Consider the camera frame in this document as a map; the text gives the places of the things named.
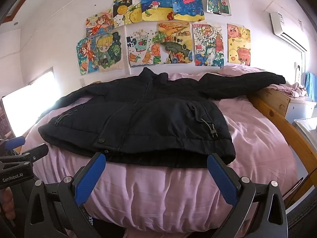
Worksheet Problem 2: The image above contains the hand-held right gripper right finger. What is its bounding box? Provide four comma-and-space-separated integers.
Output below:
207, 153, 288, 238

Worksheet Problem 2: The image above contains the white box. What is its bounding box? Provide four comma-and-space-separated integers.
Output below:
293, 118, 317, 152

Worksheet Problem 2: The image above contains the pink jellyfish sea drawing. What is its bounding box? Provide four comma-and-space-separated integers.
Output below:
170, 0, 205, 22

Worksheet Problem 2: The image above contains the orange-haired girl drawing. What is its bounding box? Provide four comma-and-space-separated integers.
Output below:
86, 9, 116, 38

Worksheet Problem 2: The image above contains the pink blanket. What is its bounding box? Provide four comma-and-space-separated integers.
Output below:
22, 72, 298, 238

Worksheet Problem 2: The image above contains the pink pillow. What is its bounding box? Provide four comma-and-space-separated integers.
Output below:
219, 65, 266, 76

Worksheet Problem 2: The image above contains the wooden bed frame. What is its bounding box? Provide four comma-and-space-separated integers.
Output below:
248, 88, 317, 209

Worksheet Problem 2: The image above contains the bright window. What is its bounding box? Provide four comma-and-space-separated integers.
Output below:
0, 66, 61, 139

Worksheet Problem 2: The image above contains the blue cloth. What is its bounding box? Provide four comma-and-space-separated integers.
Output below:
305, 72, 317, 103

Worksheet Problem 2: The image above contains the round fish sea drawing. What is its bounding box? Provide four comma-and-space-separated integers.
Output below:
140, 0, 174, 22

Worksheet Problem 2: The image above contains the swimming girl drawing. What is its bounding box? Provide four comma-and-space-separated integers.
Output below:
76, 37, 99, 76

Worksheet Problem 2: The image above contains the bears and chicks drawing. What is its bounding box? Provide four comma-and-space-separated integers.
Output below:
227, 23, 251, 67

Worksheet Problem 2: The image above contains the black and yellow drawing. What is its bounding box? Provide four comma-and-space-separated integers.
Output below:
113, 0, 142, 28

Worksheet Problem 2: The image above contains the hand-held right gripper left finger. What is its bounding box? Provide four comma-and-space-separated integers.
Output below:
25, 152, 107, 238

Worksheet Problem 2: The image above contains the crumpled pink cloth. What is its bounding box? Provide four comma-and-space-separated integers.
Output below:
266, 83, 307, 97

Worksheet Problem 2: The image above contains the blonde character drawing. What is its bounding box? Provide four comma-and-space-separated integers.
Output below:
95, 30, 124, 73

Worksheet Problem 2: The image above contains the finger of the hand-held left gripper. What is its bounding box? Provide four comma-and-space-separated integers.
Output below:
0, 136, 26, 152
21, 143, 49, 161

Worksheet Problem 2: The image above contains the orange landscape drawing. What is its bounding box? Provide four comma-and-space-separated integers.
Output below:
158, 21, 194, 65

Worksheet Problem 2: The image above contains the white cabinet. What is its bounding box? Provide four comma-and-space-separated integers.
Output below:
285, 96, 317, 125

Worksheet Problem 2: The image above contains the tower and whale drawing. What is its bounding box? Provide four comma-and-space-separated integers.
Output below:
192, 22, 225, 67

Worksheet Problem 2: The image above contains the black jacket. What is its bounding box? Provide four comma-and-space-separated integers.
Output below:
38, 67, 287, 169

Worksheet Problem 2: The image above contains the oranges and drink drawing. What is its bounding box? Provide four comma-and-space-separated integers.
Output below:
126, 28, 162, 67

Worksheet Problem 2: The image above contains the person's left hand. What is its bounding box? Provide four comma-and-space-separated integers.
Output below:
0, 188, 16, 221

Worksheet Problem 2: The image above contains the white air conditioner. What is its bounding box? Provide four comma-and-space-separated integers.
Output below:
269, 11, 310, 53

